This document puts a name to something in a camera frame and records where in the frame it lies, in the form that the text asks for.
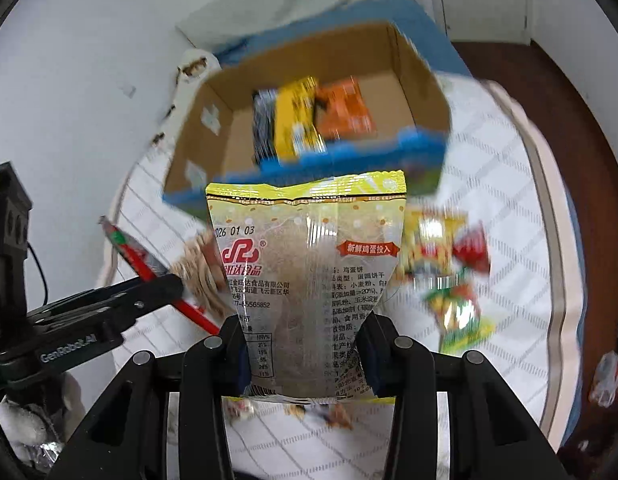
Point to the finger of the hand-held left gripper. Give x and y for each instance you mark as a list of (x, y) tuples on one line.
[(149, 295)]

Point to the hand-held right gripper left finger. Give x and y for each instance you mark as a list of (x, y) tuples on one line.
[(243, 370)]

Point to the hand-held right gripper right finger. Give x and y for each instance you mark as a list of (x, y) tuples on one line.
[(367, 370)]

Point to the long red snack packet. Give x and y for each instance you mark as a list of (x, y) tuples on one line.
[(136, 252)]

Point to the clear yellow-edged biscuit packet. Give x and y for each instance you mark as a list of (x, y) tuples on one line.
[(299, 270)]

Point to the blue printed cardboard box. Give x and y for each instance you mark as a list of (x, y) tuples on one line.
[(229, 125)]

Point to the round cracker packet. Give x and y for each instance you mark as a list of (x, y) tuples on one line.
[(199, 270)]

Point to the green yellow snack packet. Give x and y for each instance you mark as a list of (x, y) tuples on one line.
[(459, 320)]

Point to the yellow red snack packet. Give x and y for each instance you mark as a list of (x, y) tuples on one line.
[(439, 245)]

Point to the white plastic bag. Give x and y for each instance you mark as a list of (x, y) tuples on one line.
[(24, 425)]

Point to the black silver snack packet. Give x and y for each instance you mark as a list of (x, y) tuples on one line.
[(264, 125)]

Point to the printed table cover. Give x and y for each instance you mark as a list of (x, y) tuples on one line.
[(504, 200)]

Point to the clear plastic bag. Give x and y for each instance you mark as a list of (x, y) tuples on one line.
[(609, 375)]

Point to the orange snack packet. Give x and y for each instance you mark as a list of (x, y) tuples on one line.
[(344, 110)]

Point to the blue cloth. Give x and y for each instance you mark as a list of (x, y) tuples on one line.
[(429, 35)]

